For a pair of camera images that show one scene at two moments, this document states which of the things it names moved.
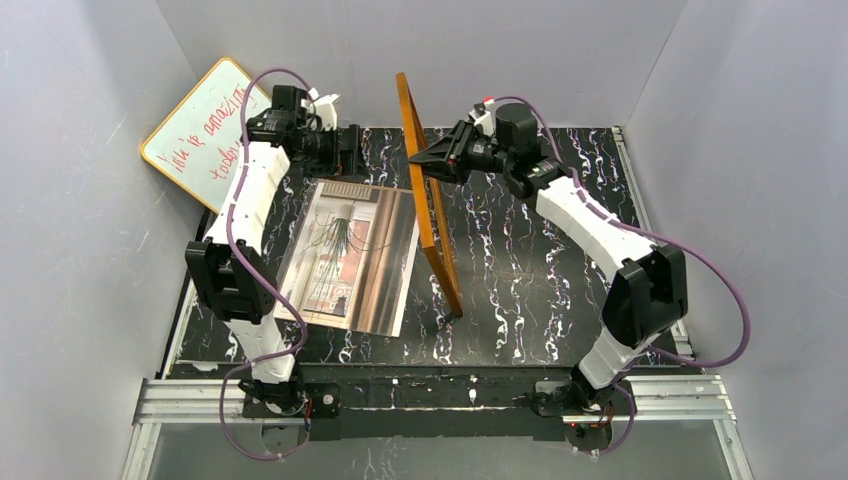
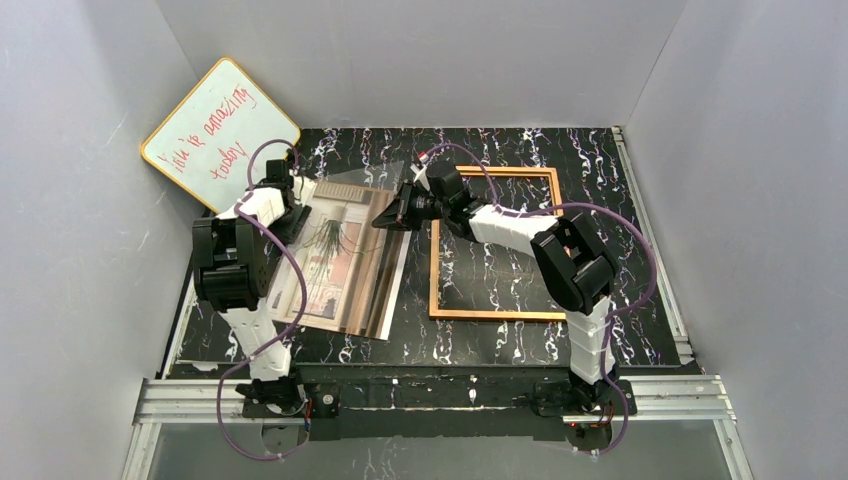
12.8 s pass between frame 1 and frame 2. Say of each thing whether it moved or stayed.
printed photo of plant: stayed
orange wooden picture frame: moved
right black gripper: moved
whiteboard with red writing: stayed
